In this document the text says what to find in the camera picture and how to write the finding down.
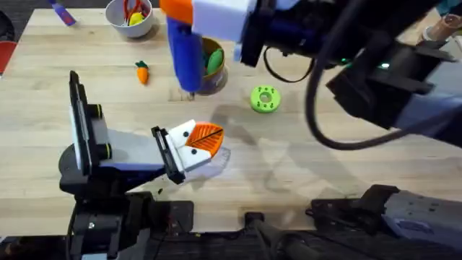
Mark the red round object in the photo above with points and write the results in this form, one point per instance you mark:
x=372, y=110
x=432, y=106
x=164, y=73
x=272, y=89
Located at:
x=6, y=56

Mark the green disc with holes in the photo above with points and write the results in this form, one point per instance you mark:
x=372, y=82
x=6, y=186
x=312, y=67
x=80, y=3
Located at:
x=257, y=101

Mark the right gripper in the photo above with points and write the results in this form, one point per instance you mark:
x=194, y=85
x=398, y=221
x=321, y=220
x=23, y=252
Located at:
x=296, y=29

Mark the black rail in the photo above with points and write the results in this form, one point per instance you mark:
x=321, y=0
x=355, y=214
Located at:
x=216, y=249

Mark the grey bowl with tools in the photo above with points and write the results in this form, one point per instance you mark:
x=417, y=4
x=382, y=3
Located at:
x=131, y=27

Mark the brown toy tub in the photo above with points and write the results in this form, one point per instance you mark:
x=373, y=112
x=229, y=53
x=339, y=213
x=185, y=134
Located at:
x=216, y=77

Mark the black upright wrist plate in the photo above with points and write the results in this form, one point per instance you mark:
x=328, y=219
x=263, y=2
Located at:
x=77, y=126

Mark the orange toy carrot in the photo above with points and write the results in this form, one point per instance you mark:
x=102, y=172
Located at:
x=143, y=75

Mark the blue electric screwdriver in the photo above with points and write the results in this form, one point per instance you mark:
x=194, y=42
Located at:
x=186, y=61

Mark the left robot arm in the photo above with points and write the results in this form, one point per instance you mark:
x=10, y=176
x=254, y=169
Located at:
x=97, y=224

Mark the blue glue bottle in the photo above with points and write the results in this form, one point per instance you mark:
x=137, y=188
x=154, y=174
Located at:
x=63, y=14

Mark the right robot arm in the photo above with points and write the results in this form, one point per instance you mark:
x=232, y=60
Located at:
x=426, y=106

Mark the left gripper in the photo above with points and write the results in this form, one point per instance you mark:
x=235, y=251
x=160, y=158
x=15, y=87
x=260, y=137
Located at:
x=137, y=151

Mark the brown tape roll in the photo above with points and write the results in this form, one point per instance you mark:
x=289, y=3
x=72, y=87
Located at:
x=442, y=29

